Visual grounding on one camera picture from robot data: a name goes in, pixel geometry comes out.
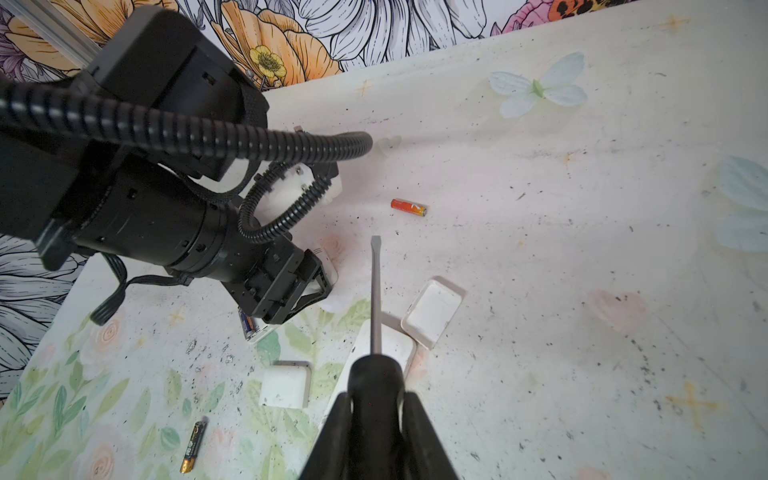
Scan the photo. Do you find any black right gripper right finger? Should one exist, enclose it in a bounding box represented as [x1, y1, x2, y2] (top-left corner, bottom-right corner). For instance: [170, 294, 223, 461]
[401, 392, 459, 480]

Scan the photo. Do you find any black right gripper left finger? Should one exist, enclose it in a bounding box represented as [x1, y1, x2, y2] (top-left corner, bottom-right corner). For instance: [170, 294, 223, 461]
[299, 392, 352, 480]

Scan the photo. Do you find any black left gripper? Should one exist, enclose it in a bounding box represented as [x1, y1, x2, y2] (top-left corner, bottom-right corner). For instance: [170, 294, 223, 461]
[223, 236, 311, 319]

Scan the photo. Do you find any dark blue AAA battery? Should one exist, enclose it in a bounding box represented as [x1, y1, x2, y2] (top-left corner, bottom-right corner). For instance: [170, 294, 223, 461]
[238, 309, 259, 343]

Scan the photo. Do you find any black yellow screwdriver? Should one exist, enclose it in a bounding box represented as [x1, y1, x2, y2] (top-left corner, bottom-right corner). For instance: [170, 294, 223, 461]
[349, 236, 403, 479]

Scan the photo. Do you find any white battery cover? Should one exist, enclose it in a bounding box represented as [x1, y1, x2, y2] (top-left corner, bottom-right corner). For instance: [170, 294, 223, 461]
[259, 361, 312, 409]
[400, 277, 464, 350]

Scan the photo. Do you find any black gold AAA battery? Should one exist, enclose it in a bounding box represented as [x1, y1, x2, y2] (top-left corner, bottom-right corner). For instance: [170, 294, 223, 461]
[179, 416, 209, 474]

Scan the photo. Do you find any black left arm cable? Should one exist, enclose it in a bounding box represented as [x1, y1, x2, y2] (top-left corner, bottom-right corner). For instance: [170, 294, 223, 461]
[0, 77, 374, 328]

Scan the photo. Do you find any aluminium corner post left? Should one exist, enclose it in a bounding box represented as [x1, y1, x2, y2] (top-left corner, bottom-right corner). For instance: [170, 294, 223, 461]
[1, 0, 101, 68]

